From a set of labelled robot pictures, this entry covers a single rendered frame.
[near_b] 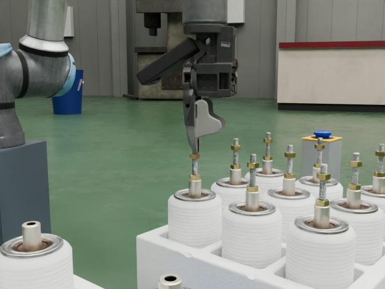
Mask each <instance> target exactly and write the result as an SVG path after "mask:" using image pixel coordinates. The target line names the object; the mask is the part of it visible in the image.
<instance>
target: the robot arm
mask: <svg viewBox="0 0 385 289"><path fill-rule="evenodd" d="M67 8H68V0H30V3H29V15H28V22H27V34H26V35H25V36H24V37H22V38H21V39H20V40H19V47H18V50H12V49H13V48H12V47H11V44H10V43H7V44H0V149H4V148H9V147H15V146H20V145H23V144H25V134H24V132H23V131H22V127H21V125H20V122H19V120H18V117H17V114H16V112H15V100H14V99H23V98H37V97H44V98H51V97H55V96H62V95H64V94H65V93H67V92H68V91H69V90H70V88H71V87H72V85H73V82H74V79H75V75H76V66H75V65H74V59H73V57H72V55H71V54H69V53H68V51H69V48H68V46H67V45H66V43H64V31H65V22H66V13H67ZM182 22H183V24H185V26H184V27H183V34H185V35H191V36H196V40H193V39H192V38H190V37H188V38H187V39H185V40H184V41H182V42H181V43H180V44H178V45H177V46H175V47H173V48H172V49H171V50H169V51H168V52H166V53H165V54H163V55H162V56H160V57H159V58H157V59H156V60H155V61H153V62H152V63H150V64H147V65H145V66H144V67H143V69H141V70H140V71H138V72H137V73H136V77H137V79H138V80H139V82H140V84H141V85H154V84H157V83H158V82H160V80H161V79H162V78H163V77H165V76H166V75H168V74H169V73H171V72H172V71H174V70H175V69H176V68H178V67H180V66H181V65H184V67H185V68H183V76H182V88H183V112H184V124H185V126H186V134H187V139H188V143H189V145H190V147H191V149H192V150H193V152H194V153H198V152H199V150H200V145H201V137H202V136H207V135H211V134H216V133H218V132H220V130H222V129H224V127H225V120H224V118H222V117H220V116H218V115H216V114H215V113H214V111H213V102H212V101H211V100H210V99H208V98H203V97H204V96H208V97H209V98H222V97H231V96H234V95H236V94H237V69H238V60H237V59H236V58H235V37H236V36H237V29H236V28H234V27H233V26H224V24H226V23H227V0H182ZM208 38H209V39H210V42H209V44H206V40H207V39H208ZM235 60H236V62H235Z"/></svg>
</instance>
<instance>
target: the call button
mask: <svg viewBox="0 0 385 289"><path fill-rule="evenodd" d="M314 135H315V137H316V138H329V136H330V135H331V132H330V131H325V130H317V131H314Z"/></svg>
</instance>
